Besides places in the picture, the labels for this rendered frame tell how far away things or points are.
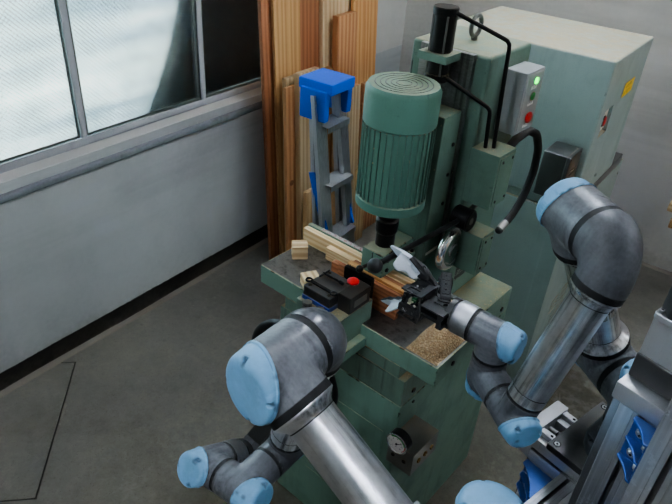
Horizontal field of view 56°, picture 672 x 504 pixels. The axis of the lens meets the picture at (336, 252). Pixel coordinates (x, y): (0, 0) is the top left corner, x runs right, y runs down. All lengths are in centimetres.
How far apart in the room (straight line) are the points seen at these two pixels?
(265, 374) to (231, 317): 210
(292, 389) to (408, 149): 70
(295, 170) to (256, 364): 220
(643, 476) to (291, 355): 54
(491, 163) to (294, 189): 166
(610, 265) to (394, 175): 56
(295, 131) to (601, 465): 219
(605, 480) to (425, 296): 48
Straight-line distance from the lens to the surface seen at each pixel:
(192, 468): 135
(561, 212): 121
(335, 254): 180
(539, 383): 125
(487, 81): 159
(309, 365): 99
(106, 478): 248
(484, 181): 164
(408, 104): 141
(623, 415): 111
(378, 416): 176
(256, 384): 95
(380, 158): 147
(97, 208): 272
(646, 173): 379
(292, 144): 302
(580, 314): 118
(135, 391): 274
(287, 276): 175
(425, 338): 155
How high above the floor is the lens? 193
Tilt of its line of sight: 33 degrees down
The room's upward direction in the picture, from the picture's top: 4 degrees clockwise
